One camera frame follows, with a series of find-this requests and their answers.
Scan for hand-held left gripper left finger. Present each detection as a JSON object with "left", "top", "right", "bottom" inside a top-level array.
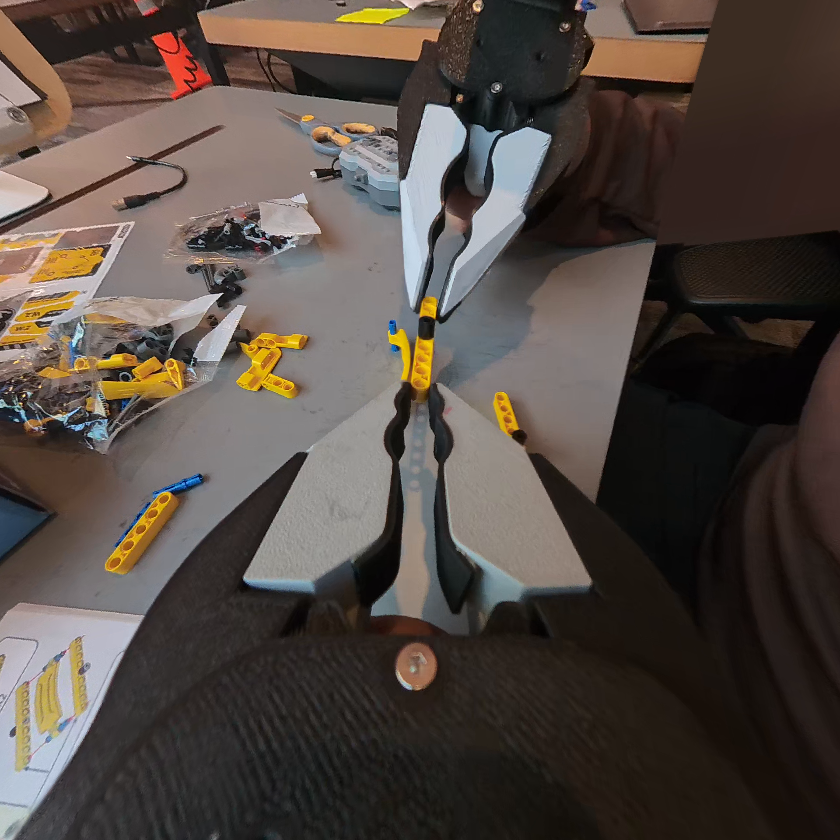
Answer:
[{"left": 243, "top": 384, "right": 405, "bottom": 611}]

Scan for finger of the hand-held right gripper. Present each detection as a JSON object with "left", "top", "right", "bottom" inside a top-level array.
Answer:
[
  {"left": 440, "top": 125, "right": 553, "bottom": 320},
  {"left": 401, "top": 103, "right": 471, "bottom": 309}
]

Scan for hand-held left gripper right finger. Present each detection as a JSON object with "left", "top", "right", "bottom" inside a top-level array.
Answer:
[{"left": 427, "top": 384, "right": 594, "bottom": 618}]

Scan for long yellow nine-hole beam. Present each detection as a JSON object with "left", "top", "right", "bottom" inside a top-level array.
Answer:
[{"left": 493, "top": 390, "right": 529, "bottom": 446}]

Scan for yellow curved panel blue pins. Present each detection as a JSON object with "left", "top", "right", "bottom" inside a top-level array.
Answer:
[{"left": 386, "top": 318, "right": 414, "bottom": 384}]

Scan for yellow beam black pin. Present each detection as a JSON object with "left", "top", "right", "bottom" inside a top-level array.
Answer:
[{"left": 410, "top": 296, "right": 441, "bottom": 397}]

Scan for grey desk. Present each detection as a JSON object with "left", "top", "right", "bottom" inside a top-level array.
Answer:
[{"left": 0, "top": 86, "right": 657, "bottom": 618}]

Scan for grey electronic control box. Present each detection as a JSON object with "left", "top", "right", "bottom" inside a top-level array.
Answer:
[{"left": 338, "top": 132, "right": 410, "bottom": 211}]

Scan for grey yellow hand tool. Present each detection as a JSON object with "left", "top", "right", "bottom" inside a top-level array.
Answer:
[{"left": 275, "top": 107, "right": 395, "bottom": 153}]

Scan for light wooden table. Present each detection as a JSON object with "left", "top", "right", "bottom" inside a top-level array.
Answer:
[{"left": 197, "top": 0, "right": 710, "bottom": 88}]

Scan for yellow sticky note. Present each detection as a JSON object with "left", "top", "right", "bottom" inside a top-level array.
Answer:
[{"left": 334, "top": 7, "right": 412, "bottom": 26}]

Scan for yellow L-shaped piece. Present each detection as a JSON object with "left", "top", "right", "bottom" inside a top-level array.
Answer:
[{"left": 235, "top": 348, "right": 283, "bottom": 392}]

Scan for short yellow beam blue pin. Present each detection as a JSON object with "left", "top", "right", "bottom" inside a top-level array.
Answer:
[{"left": 104, "top": 474, "right": 207, "bottom": 576}]

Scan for plastic bag of black parts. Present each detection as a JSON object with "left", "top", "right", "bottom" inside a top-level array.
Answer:
[{"left": 168, "top": 195, "right": 324, "bottom": 258}]

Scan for loose black connector parts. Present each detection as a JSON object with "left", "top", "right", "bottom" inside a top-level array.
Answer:
[{"left": 185, "top": 259, "right": 249, "bottom": 307}]

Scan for black mesh chair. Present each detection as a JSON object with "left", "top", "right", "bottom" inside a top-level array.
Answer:
[{"left": 653, "top": 234, "right": 840, "bottom": 322}]

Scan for plastic bag of yellow parts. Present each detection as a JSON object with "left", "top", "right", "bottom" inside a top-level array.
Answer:
[{"left": 0, "top": 294, "right": 248, "bottom": 455}]

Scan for orange plastic object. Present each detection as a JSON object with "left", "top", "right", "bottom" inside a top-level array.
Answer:
[{"left": 150, "top": 32, "right": 212, "bottom": 101}]

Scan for blue kit box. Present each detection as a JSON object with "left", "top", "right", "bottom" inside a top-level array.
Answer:
[{"left": 0, "top": 466, "right": 56, "bottom": 563}]

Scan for open white instruction manual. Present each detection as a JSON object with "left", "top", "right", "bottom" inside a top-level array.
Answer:
[{"left": 0, "top": 602, "right": 145, "bottom": 811}]

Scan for sticker sheet in plastic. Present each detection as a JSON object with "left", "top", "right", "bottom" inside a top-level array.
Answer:
[{"left": 0, "top": 221, "right": 136, "bottom": 350}]

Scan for white stand base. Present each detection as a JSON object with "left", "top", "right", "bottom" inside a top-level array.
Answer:
[{"left": 0, "top": 168, "right": 53, "bottom": 227}]

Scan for black cable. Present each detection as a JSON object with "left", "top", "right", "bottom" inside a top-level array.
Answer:
[{"left": 112, "top": 154, "right": 189, "bottom": 214}]

